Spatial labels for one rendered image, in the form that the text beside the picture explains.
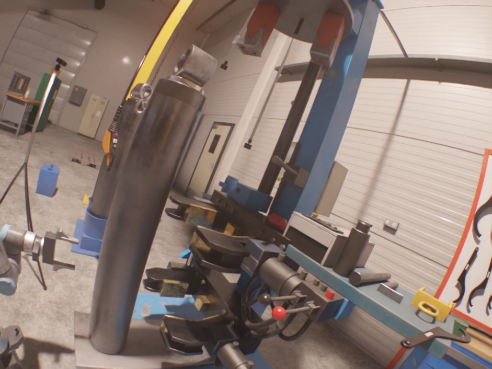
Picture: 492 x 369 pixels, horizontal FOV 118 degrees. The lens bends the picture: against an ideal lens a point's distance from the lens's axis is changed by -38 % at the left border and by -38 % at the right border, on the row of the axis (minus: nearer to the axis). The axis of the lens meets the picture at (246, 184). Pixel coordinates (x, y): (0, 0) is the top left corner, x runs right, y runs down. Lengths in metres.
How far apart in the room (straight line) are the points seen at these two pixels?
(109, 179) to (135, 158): 1.35
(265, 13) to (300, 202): 1.05
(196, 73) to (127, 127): 1.32
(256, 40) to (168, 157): 0.75
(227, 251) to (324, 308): 0.37
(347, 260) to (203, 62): 0.88
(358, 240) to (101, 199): 2.03
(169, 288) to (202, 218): 0.46
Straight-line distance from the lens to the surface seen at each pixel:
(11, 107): 6.68
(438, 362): 1.47
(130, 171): 0.89
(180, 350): 1.13
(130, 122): 2.16
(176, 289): 1.44
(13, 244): 1.11
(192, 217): 1.22
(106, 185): 2.24
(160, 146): 0.85
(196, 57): 0.94
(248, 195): 1.29
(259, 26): 1.35
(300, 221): 0.96
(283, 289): 0.83
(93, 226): 2.37
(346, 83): 1.46
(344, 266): 0.87
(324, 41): 1.21
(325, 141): 1.33
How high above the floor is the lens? 1.27
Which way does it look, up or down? 3 degrees down
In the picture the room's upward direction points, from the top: 23 degrees clockwise
